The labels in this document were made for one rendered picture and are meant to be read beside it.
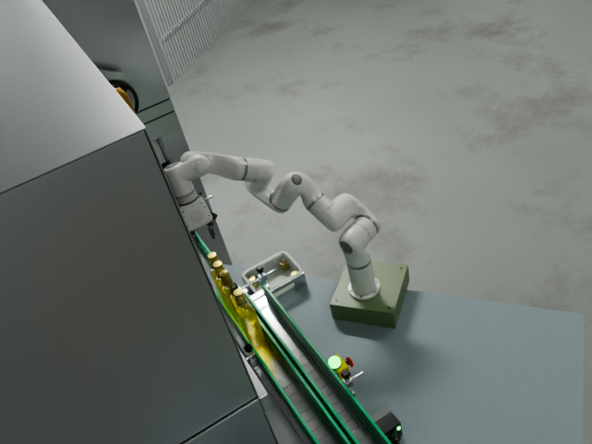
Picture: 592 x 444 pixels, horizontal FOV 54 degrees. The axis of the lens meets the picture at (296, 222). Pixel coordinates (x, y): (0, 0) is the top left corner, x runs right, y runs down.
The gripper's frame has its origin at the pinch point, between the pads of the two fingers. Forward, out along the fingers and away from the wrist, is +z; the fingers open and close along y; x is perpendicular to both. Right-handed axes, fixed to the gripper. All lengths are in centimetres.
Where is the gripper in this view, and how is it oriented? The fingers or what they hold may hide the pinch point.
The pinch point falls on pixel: (204, 236)
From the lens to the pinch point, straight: 207.5
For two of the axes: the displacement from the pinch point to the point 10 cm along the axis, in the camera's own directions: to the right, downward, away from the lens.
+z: 3.1, 8.5, 4.3
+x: -4.2, -2.8, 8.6
